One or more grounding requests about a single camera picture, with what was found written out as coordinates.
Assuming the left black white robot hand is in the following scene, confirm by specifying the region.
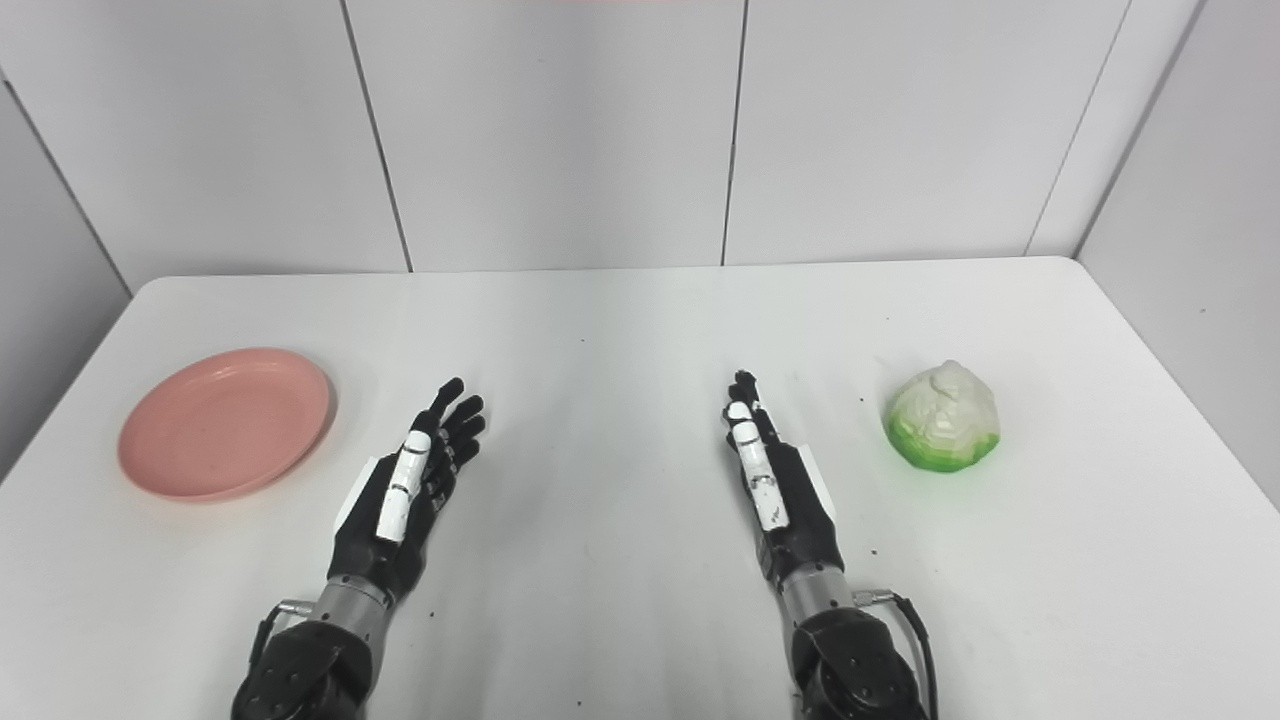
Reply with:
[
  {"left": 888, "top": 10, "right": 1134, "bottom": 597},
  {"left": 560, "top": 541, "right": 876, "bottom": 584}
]
[{"left": 328, "top": 377, "right": 488, "bottom": 603}]

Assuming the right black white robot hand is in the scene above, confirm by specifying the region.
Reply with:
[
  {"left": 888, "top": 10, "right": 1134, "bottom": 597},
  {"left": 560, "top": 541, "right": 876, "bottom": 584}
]
[{"left": 724, "top": 370, "right": 847, "bottom": 587}]

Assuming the green white cabbage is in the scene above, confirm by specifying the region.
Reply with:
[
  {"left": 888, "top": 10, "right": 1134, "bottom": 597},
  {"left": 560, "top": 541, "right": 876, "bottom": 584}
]
[{"left": 884, "top": 360, "right": 1002, "bottom": 473}]

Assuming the pink round plate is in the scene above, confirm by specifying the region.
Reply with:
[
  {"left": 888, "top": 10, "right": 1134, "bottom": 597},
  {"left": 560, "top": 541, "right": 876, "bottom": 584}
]
[{"left": 117, "top": 347, "right": 337, "bottom": 503}]

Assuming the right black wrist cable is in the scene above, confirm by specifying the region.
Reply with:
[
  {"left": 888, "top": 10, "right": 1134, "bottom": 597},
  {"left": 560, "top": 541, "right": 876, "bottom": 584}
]
[{"left": 855, "top": 588, "right": 942, "bottom": 720}]

